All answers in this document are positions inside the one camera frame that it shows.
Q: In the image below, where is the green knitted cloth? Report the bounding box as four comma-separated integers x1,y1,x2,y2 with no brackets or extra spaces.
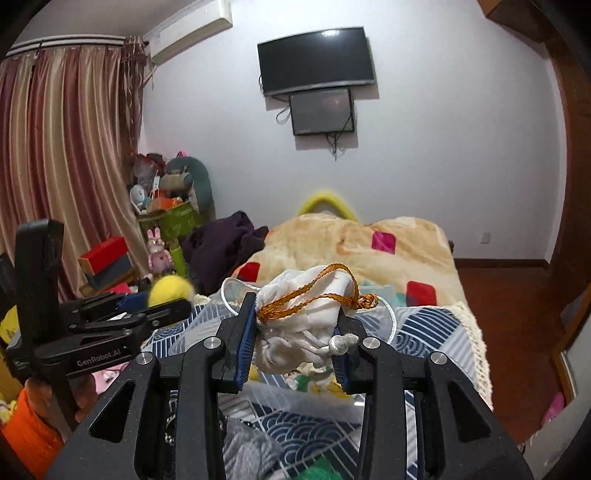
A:
294,458,342,480

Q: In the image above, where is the blue white patterned cloth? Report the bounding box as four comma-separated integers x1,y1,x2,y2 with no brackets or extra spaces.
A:
140,294,493,480

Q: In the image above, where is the clear plastic storage box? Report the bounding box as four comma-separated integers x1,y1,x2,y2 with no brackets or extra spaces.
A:
218,278,417,479

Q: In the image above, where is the beige plush blanket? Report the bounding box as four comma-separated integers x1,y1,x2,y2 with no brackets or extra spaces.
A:
233,213,466,306

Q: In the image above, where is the grey green plush toy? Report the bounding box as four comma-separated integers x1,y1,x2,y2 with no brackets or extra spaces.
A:
159,156,214,220

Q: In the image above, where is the white drawstring pouch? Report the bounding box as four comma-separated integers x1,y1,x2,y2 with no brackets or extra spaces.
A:
254,263,379,374

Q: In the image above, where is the small wall monitor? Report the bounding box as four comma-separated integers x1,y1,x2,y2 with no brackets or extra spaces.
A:
290,88,355,136

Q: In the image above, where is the white air conditioner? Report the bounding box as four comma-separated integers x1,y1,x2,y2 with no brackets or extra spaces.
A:
143,0,232,65

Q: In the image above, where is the striped red curtain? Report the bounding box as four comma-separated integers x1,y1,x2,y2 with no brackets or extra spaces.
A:
1,37,147,300

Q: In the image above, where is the yellow sponge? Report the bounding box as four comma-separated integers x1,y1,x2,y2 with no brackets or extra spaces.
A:
147,274,195,307

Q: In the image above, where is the person's left hand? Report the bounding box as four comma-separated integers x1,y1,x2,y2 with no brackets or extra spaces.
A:
24,375,98,426

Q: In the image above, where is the pink rabbit toy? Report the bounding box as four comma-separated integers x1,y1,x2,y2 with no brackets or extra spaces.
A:
147,227,174,277

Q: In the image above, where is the dark purple garment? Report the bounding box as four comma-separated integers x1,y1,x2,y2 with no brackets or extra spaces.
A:
181,211,270,296

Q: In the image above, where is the green cardboard box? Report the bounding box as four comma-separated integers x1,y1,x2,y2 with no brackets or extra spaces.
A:
137,203,208,244

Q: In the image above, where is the large wall television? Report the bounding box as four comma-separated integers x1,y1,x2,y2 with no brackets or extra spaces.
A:
257,27,376,96

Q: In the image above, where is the brown wooden door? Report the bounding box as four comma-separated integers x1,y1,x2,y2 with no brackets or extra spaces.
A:
547,40,590,304

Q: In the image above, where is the red box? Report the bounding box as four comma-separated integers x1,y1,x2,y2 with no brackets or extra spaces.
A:
78,237,128,276

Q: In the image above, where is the floral patterned cloth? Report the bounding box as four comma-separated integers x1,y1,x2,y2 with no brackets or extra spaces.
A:
249,363,349,399

